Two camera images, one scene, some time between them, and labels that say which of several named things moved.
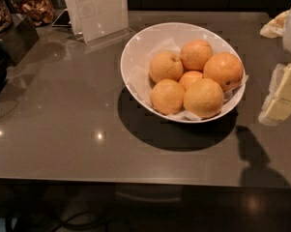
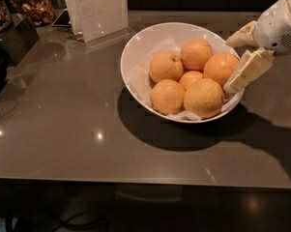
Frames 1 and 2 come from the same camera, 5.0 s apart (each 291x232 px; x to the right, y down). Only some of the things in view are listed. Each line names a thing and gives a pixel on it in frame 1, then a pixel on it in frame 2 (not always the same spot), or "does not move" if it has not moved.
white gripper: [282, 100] -> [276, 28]
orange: [224, 70] does not move
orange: [194, 53] does not move
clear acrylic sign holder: [98, 14] does not move
